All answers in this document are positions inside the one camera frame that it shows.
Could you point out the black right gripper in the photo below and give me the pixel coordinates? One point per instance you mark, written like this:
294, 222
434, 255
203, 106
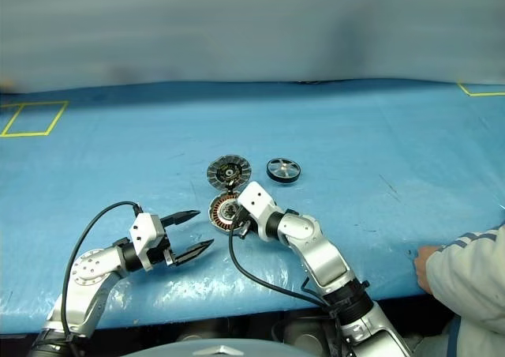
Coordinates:
242, 220

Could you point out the dark rounded shape under table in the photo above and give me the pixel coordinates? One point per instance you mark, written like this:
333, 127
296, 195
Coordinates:
304, 335
193, 335

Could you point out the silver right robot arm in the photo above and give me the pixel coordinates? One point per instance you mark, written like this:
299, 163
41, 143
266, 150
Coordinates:
319, 250

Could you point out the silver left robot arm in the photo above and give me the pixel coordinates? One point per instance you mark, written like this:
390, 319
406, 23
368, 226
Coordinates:
90, 270

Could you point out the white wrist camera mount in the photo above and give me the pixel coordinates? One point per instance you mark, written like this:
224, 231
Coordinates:
256, 199
142, 230

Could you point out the grey robot torso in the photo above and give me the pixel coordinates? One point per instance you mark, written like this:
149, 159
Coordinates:
221, 349

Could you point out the finned round motor housing lid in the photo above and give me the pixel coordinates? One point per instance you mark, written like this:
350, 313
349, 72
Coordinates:
221, 171

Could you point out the blue plastic table cover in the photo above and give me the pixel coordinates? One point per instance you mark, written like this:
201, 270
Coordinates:
118, 167

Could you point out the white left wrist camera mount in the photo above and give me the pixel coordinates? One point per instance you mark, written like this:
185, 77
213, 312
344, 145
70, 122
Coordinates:
142, 230

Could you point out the motor housing with copper stator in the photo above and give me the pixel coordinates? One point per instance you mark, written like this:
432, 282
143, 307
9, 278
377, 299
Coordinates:
219, 215

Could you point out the person's bare hand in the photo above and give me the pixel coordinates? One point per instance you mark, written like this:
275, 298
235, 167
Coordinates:
422, 266

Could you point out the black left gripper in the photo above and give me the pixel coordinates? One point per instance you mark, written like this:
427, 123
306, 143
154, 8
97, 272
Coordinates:
161, 252

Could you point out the silver spoked rotor black rim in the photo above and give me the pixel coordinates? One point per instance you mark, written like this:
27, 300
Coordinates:
283, 176

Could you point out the person's forearm white striped sleeve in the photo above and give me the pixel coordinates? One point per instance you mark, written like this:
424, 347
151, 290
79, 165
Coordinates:
469, 278

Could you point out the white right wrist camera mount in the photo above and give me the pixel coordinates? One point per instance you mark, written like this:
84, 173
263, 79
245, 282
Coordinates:
256, 199

